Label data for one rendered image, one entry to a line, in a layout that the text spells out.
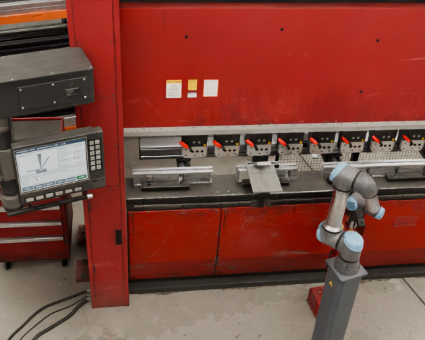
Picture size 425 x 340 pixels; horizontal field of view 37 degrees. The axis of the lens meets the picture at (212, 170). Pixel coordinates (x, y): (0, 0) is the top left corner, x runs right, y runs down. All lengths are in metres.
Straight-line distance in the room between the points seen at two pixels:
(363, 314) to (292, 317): 0.51
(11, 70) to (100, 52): 0.46
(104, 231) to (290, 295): 1.45
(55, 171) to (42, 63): 0.55
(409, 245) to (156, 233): 1.80
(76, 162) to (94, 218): 0.67
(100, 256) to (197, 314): 0.81
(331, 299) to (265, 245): 0.69
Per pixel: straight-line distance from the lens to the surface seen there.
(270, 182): 3.93
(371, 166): 4.29
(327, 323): 4.05
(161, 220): 4.08
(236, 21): 3.50
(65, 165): 3.32
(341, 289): 3.82
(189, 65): 3.58
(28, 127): 4.45
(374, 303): 4.75
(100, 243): 4.05
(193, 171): 4.02
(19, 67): 3.13
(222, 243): 4.28
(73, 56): 3.19
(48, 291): 4.65
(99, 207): 3.85
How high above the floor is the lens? 3.42
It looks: 37 degrees down
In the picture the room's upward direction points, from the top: 4 degrees clockwise
